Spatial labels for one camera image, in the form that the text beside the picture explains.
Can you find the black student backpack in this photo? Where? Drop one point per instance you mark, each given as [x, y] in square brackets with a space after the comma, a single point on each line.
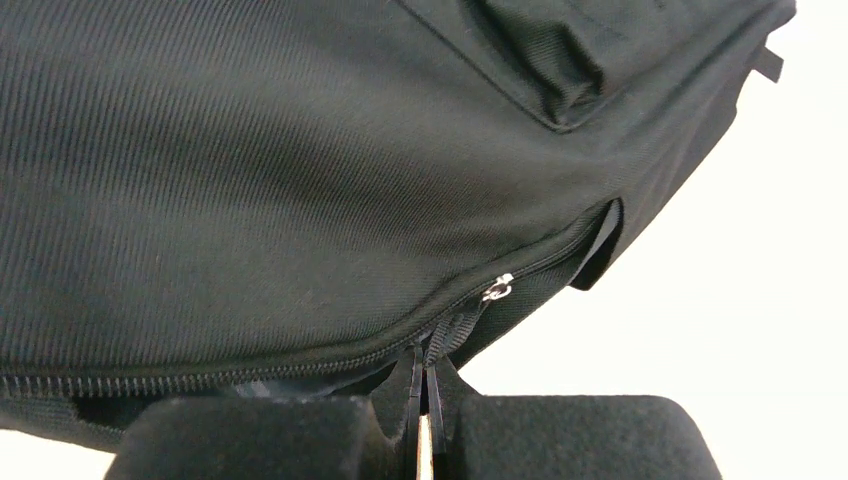
[197, 195]

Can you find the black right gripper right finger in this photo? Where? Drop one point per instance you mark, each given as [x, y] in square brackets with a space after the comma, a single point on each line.
[477, 436]

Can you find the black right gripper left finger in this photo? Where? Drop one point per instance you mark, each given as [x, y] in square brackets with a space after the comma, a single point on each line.
[334, 437]

